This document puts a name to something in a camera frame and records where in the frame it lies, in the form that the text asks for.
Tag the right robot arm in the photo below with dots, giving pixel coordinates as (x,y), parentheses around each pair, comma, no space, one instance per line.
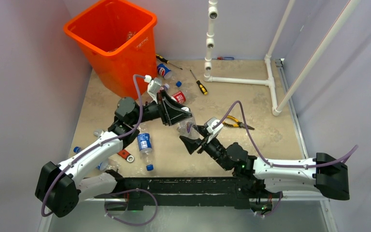
(323,174)

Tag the black yellow long screwdriver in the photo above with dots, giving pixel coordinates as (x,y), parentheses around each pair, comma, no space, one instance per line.
(163,60)

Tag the red label Nongfu bottle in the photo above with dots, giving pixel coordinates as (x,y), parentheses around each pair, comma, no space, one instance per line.
(179,97)

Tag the orange plastic bin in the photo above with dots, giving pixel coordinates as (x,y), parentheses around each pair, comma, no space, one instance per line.
(117,39)

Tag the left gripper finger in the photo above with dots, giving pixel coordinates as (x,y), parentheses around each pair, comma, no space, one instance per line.
(178,116)
(167,104)

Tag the purple label front bottle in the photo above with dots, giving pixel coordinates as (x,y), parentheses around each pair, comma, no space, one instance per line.
(186,128)

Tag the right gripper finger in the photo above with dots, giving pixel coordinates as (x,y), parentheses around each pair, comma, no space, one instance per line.
(201,130)
(191,144)

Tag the Pepsi bottle near bin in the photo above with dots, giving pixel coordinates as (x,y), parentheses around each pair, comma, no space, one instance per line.
(165,72)

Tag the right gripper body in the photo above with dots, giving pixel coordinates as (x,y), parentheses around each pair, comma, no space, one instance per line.
(205,141)

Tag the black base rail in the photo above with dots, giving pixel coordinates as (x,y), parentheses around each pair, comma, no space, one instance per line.
(239,193)

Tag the blue label bottle standing cap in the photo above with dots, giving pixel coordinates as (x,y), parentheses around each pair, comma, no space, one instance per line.
(145,147)

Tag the black yellow short screwdriver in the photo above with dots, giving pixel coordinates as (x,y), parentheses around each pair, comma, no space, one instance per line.
(201,87)

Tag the aluminium frame rail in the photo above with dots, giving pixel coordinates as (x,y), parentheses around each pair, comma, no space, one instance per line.
(291,107)

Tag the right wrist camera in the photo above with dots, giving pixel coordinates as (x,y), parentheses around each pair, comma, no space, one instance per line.
(214,125)

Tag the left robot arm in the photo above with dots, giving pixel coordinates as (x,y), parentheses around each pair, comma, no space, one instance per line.
(62,186)

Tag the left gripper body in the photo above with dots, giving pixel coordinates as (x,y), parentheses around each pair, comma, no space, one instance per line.
(164,111)

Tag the red adjustable wrench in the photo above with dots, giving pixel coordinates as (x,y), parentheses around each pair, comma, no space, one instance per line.
(123,153)

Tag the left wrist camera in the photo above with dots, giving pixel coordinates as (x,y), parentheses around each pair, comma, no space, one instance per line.
(153,87)

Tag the red blue small screwdriver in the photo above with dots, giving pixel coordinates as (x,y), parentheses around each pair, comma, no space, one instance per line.
(224,58)

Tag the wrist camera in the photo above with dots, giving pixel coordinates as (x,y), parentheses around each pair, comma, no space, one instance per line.
(153,87)
(214,125)

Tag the yellow black pliers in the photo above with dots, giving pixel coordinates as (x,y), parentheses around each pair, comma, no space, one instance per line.
(236,123)

